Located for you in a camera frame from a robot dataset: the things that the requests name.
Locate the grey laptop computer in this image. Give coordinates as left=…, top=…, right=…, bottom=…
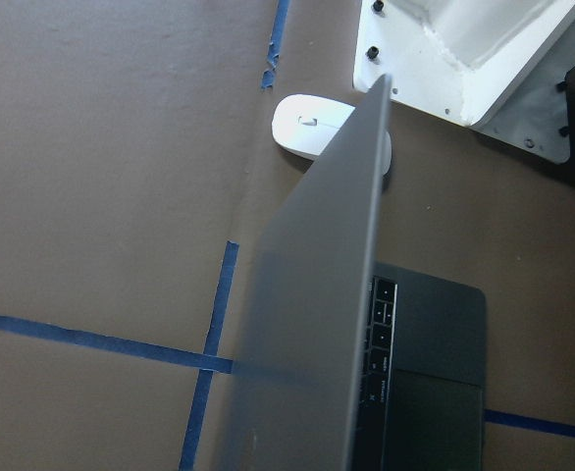
left=213, top=75, right=487, bottom=470

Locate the white wireless mouse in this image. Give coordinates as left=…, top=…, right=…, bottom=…
left=271, top=92, right=392, bottom=183

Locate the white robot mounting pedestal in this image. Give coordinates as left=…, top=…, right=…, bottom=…
left=352, top=1, right=575, bottom=164

